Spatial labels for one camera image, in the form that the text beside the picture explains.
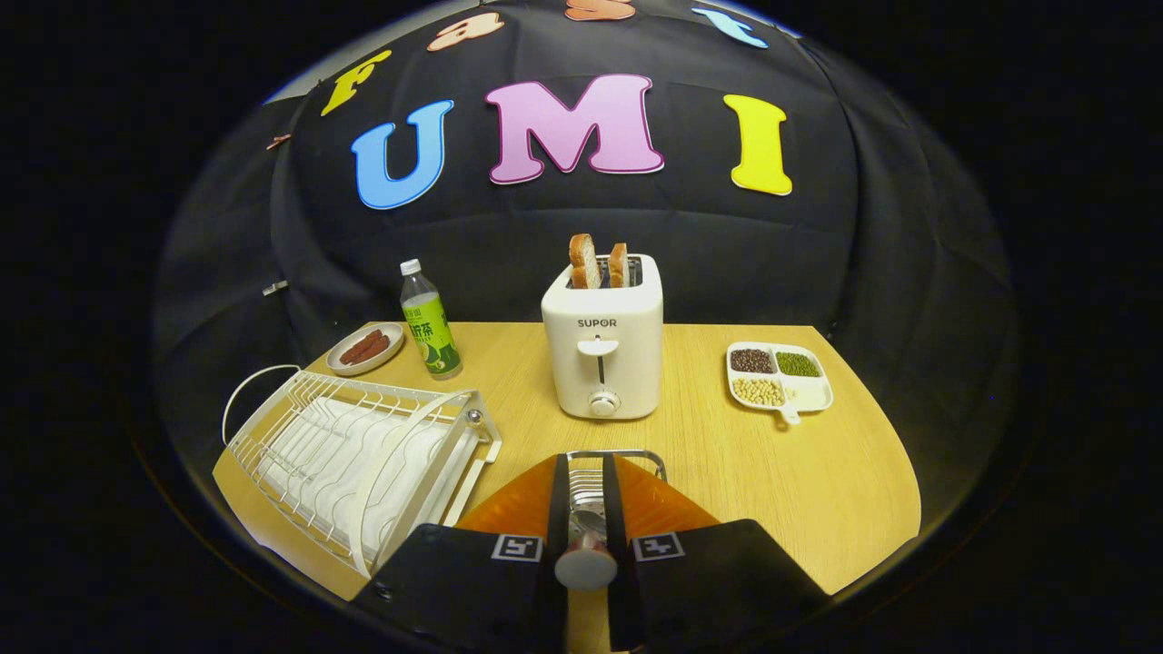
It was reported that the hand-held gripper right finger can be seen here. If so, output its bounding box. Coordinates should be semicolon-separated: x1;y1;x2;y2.
602;452;832;653

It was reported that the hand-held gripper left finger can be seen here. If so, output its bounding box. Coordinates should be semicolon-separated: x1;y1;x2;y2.
350;452;570;654

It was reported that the silver wire basket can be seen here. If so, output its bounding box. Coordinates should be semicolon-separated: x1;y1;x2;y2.
565;449;669;546

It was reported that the spoon with pink striped handle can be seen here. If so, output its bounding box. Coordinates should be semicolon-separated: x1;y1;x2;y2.
554;509;619;591

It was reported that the white wire dish rack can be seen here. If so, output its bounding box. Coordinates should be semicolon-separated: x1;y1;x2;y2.
221;363;503;580

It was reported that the white toaster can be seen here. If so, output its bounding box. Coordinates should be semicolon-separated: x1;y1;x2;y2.
541;254;664;421

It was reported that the pile of yellow soybeans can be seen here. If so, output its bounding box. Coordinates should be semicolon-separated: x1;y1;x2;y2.
732;378;787;407

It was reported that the green label drink bottle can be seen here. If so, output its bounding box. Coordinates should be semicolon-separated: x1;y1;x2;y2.
400;259;463;381

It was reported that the white divided snack tray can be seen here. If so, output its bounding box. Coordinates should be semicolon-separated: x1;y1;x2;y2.
725;342;834;426

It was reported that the small beige saucer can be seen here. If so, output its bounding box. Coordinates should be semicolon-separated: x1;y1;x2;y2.
325;322;406;377

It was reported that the black backdrop cloth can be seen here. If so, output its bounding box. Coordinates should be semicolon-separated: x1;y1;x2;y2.
150;0;1023;473

